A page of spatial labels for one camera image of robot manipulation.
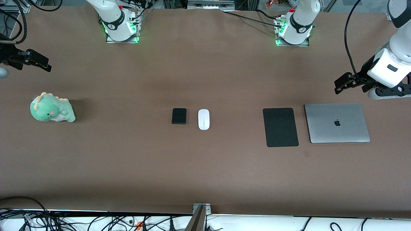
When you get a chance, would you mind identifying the white computer mouse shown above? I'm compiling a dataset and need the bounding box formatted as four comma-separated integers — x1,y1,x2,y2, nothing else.
197,109,210,131

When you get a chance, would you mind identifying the black mouse pad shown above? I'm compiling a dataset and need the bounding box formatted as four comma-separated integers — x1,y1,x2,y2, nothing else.
263,107,299,148

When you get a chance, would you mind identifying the black phone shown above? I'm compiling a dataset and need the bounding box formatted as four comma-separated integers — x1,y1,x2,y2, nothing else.
171,108,187,125

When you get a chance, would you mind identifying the silver closed laptop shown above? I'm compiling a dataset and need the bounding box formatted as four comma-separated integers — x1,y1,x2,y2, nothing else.
304,103,371,143

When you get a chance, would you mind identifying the green dinosaur plush toy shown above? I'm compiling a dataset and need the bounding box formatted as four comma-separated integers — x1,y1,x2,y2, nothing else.
30,92,76,123

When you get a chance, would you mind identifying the aluminium beam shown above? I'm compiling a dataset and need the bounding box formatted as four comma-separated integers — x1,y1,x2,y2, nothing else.
185,205,206,231

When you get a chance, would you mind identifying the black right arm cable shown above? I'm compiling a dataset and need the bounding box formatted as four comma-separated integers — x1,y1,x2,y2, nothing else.
0,0,28,44

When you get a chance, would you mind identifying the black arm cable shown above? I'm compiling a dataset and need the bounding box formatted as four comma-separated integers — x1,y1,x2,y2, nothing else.
0,0,28,44
344,0,370,85

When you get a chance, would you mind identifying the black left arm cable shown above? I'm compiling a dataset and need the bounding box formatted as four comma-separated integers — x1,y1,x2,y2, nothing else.
344,0,370,85

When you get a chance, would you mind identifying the aluminium corner rail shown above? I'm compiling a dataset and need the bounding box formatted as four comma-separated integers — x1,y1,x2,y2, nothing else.
0,0,31,13

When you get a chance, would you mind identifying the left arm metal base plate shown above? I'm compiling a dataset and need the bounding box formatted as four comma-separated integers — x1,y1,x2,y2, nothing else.
275,16,310,47

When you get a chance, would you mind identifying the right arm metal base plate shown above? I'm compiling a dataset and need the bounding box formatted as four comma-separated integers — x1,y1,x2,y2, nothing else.
105,10,139,44

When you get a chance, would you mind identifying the short black table cable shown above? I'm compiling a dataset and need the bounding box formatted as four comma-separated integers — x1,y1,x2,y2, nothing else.
256,9,285,21

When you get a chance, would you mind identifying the long black table cable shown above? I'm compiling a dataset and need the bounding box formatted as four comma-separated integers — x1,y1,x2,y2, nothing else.
222,11,283,28

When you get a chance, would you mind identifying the black looped floor cable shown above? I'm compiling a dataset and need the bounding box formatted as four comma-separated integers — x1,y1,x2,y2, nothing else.
0,196,49,225

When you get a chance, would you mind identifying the grey metal frame box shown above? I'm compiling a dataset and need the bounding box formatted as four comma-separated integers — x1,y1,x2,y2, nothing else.
188,0,235,9

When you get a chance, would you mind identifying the metal table edge bracket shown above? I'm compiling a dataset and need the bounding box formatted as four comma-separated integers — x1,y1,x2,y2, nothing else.
193,203,212,215

